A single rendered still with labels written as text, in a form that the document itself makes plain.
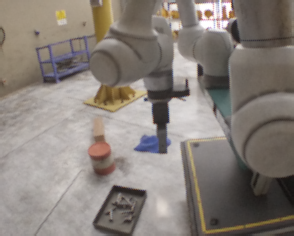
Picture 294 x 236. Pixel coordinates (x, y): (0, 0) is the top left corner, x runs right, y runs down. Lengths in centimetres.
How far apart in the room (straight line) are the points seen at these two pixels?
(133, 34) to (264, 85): 24
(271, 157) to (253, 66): 13
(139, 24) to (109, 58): 9
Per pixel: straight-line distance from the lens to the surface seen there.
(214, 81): 95
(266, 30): 30
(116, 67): 35
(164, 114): 56
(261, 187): 95
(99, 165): 151
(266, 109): 26
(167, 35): 53
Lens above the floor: 104
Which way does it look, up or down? 27 degrees down
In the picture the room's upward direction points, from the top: 7 degrees counter-clockwise
